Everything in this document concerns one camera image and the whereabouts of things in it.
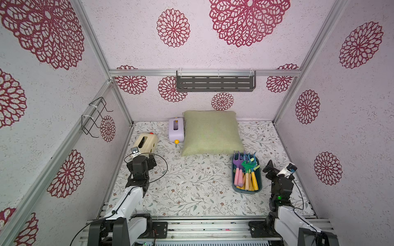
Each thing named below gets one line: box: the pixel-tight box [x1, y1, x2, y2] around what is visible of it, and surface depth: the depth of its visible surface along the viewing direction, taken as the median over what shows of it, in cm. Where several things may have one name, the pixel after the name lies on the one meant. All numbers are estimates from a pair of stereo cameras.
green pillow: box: [181, 110, 245, 157], surface depth 99 cm
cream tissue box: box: [133, 132, 159, 155], surface depth 99 cm
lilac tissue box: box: [168, 116, 185, 142], surface depth 105 cm
